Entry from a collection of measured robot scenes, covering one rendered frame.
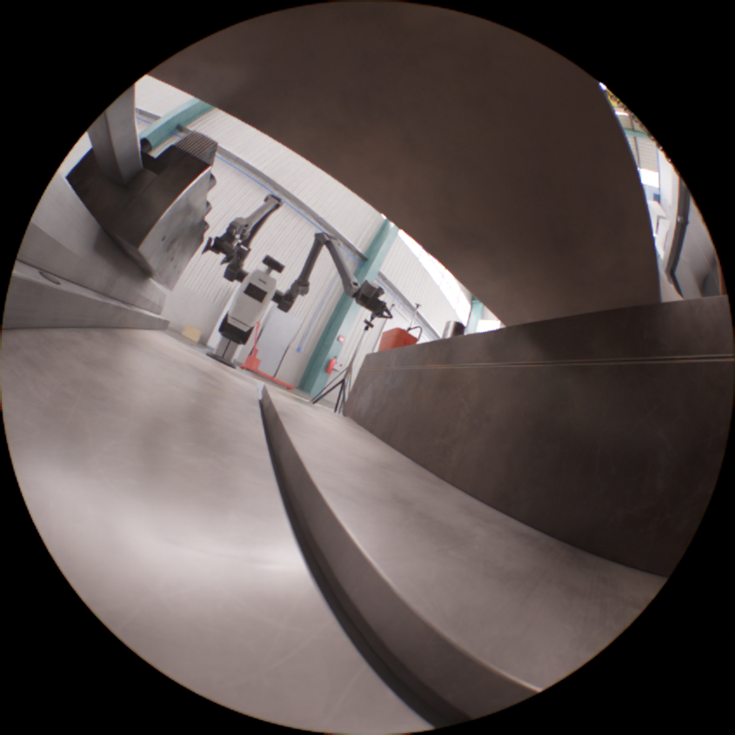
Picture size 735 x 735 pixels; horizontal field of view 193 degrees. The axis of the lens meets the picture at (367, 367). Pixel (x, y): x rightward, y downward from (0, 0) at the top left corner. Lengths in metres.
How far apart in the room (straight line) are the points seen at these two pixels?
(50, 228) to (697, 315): 0.82
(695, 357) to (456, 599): 0.41
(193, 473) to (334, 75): 0.56
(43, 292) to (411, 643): 0.41
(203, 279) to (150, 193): 6.74
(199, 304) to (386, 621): 7.05
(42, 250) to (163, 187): 0.26
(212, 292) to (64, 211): 6.84
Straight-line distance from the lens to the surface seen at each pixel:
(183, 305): 7.09
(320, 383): 6.93
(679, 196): 4.81
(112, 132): 0.45
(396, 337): 1.06
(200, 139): 0.77
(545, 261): 0.59
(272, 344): 7.26
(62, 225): 0.40
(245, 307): 1.42
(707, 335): 0.46
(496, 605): 0.18
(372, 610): 0.17
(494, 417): 0.46
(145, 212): 0.49
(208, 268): 7.28
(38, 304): 0.33
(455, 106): 0.45
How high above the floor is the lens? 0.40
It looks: 9 degrees up
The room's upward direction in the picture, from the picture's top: 23 degrees clockwise
